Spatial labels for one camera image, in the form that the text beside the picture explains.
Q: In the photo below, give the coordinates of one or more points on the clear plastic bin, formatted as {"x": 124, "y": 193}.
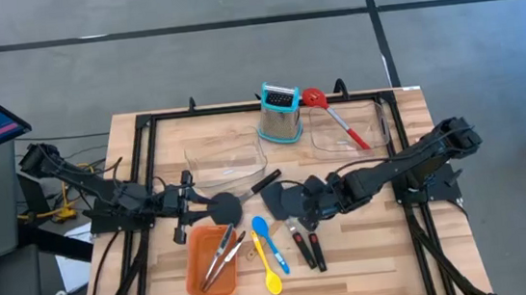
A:
{"x": 227, "y": 175}
{"x": 329, "y": 131}

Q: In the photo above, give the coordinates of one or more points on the silver metal utensil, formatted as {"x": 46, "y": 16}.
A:
{"x": 232, "y": 252}
{"x": 225, "y": 238}

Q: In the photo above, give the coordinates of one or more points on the teal steel box grater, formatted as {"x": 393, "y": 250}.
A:
{"x": 280, "y": 121}

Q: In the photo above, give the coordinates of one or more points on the wooden slotted spatula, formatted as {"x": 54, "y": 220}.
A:
{"x": 276, "y": 227}

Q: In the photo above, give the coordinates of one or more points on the blue plastic spoon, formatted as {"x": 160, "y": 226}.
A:
{"x": 260, "y": 225}

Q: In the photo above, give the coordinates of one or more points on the orange plastic bin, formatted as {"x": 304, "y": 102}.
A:
{"x": 197, "y": 270}

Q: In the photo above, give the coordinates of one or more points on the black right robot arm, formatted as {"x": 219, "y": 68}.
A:
{"x": 391, "y": 169}

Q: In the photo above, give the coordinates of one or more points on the white paper sheet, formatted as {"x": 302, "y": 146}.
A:
{"x": 73, "y": 267}

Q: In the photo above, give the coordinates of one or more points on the yellow plastic spoon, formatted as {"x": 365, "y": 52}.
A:
{"x": 273, "y": 284}

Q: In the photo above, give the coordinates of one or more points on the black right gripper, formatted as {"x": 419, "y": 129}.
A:
{"x": 325, "y": 194}

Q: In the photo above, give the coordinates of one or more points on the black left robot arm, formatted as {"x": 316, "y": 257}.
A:
{"x": 102, "y": 189}

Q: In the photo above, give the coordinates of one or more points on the black metal table frame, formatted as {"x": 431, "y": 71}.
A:
{"x": 230, "y": 108}

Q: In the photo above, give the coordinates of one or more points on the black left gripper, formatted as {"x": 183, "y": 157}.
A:
{"x": 176, "y": 204}

